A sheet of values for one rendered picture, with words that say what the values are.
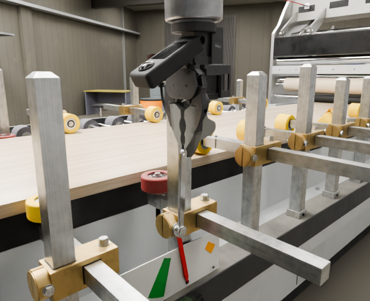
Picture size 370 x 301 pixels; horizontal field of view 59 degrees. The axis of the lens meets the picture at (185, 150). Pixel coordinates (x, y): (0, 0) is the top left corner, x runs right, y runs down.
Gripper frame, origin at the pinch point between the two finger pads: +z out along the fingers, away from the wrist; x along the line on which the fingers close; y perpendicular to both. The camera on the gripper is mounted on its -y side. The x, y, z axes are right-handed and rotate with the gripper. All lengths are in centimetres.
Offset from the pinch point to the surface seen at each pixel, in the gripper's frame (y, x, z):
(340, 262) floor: 155, 28, 105
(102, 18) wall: 488, 902, -159
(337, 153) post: 79, 7, 17
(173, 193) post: 3.7, 7.5, 10.8
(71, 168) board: -2.6, 41.7, 11.9
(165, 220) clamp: 0.8, 6.8, 15.6
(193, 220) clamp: 7.0, 5.3, 17.1
